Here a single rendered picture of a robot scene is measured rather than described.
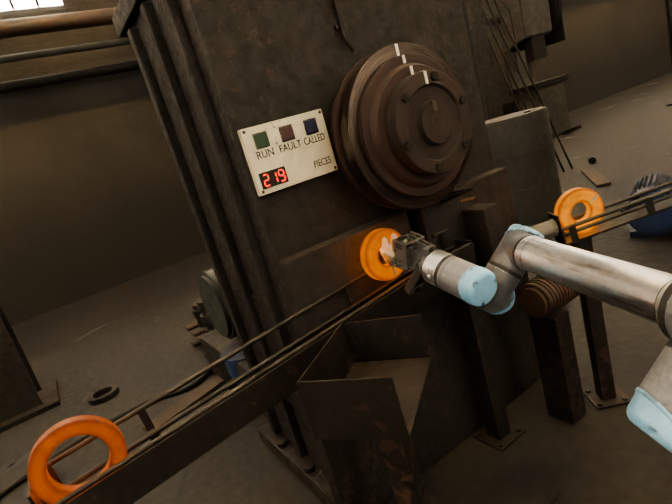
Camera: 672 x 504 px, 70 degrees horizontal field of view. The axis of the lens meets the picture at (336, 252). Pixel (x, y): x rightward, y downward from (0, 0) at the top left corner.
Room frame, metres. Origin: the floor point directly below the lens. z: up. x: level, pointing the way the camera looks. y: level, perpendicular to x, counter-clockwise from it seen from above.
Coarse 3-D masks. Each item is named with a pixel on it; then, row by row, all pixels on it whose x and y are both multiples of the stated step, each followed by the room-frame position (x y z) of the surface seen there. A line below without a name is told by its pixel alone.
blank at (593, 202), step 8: (568, 192) 1.49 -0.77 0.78; (576, 192) 1.48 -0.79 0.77; (584, 192) 1.48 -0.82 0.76; (592, 192) 1.48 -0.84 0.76; (560, 200) 1.50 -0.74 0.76; (568, 200) 1.48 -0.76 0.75; (576, 200) 1.48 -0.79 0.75; (584, 200) 1.48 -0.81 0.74; (592, 200) 1.48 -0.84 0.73; (600, 200) 1.48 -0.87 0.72; (560, 208) 1.48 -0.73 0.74; (568, 208) 1.48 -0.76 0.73; (592, 208) 1.48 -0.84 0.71; (600, 208) 1.48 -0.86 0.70; (560, 216) 1.48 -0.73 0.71; (568, 216) 1.48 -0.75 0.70; (584, 216) 1.51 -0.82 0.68; (592, 216) 1.48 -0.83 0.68; (568, 224) 1.48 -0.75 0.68; (584, 224) 1.48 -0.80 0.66; (584, 232) 1.48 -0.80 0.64
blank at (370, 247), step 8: (376, 232) 1.34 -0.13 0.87; (384, 232) 1.35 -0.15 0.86; (392, 232) 1.36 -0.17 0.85; (368, 240) 1.33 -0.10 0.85; (376, 240) 1.33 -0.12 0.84; (368, 248) 1.32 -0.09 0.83; (376, 248) 1.33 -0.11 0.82; (360, 256) 1.33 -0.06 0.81; (368, 256) 1.31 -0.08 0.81; (376, 256) 1.32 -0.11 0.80; (368, 264) 1.31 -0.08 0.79; (376, 264) 1.32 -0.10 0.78; (384, 264) 1.36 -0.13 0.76; (368, 272) 1.32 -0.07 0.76; (376, 272) 1.32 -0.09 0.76; (384, 272) 1.33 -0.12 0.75; (392, 272) 1.34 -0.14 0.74; (400, 272) 1.36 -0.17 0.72; (384, 280) 1.33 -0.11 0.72
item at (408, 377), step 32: (384, 320) 1.07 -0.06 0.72; (416, 320) 1.03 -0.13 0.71; (320, 352) 0.99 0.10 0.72; (352, 352) 1.11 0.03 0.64; (384, 352) 1.08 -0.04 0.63; (416, 352) 1.04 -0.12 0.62; (320, 384) 0.86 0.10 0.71; (352, 384) 0.83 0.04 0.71; (384, 384) 0.80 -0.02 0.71; (416, 384) 0.95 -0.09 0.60; (320, 416) 0.87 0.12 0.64; (352, 416) 0.84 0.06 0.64; (384, 416) 0.81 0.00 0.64; (384, 448) 0.96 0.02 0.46; (416, 480) 0.95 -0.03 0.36
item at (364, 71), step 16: (384, 48) 1.39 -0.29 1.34; (400, 48) 1.42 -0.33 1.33; (416, 48) 1.45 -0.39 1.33; (368, 64) 1.36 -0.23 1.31; (352, 80) 1.38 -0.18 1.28; (368, 80) 1.35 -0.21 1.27; (352, 96) 1.32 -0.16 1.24; (352, 112) 1.32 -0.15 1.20; (352, 128) 1.31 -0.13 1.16; (352, 144) 1.30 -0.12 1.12; (352, 160) 1.33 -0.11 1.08; (464, 160) 1.50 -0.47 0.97; (368, 176) 1.31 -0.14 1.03; (368, 192) 1.38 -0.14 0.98; (384, 192) 1.33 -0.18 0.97; (448, 192) 1.45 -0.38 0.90; (416, 208) 1.38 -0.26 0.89
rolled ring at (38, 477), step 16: (80, 416) 0.94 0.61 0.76; (96, 416) 0.95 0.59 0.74; (48, 432) 0.90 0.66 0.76; (64, 432) 0.90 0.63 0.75; (80, 432) 0.91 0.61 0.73; (96, 432) 0.92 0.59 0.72; (112, 432) 0.94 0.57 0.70; (32, 448) 0.90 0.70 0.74; (48, 448) 0.88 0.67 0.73; (112, 448) 0.93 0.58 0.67; (32, 464) 0.87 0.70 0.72; (112, 464) 0.93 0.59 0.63; (32, 480) 0.86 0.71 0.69; (48, 480) 0.88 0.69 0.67; (48, 496) 0.87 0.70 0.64; (64, 496) 0.88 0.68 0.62
